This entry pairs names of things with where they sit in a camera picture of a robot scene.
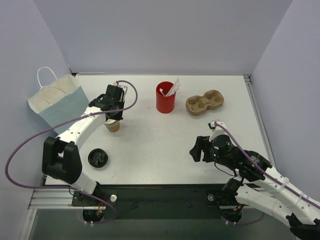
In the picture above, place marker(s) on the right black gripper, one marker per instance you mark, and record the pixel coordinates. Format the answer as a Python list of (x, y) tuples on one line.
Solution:
[(204, 150)]

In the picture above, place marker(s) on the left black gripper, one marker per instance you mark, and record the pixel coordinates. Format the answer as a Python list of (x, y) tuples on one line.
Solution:
[(113, 114)]

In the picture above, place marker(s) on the light blue paper bag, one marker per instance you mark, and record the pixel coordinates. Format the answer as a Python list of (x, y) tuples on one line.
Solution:
[(62, 100)]

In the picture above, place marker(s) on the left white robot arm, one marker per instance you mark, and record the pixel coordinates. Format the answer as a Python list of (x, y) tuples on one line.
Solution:
[(61, 158)]

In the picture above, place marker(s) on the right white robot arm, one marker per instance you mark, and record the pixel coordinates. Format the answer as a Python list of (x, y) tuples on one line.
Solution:
[(260, 185)]

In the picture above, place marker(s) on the stacked brown paper cups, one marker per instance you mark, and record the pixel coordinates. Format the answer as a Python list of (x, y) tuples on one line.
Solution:
[(112, 125)]

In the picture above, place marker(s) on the brown cardboard cup carrier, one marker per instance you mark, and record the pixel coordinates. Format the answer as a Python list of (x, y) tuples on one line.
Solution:
[(199, 104)]

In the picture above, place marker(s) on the red ribbed cylinder holder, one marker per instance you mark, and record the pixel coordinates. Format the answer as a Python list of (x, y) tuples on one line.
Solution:
[(164, 104)]

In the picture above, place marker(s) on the stacked black cup lids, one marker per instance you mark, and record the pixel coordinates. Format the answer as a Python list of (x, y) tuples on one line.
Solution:
[(98, 158)]

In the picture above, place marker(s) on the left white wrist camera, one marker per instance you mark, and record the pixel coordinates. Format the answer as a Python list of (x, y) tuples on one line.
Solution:
[(124, 89)]

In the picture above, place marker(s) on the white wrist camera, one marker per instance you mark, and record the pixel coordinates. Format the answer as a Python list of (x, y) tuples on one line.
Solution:
[(124, 89), (217, 127)]

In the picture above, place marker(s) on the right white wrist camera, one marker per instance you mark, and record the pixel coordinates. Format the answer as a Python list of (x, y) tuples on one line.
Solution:
[(217, 127)]

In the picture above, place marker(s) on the aluminium table frame rail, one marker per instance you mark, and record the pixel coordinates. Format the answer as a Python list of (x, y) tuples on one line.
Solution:
[(247, 80)]

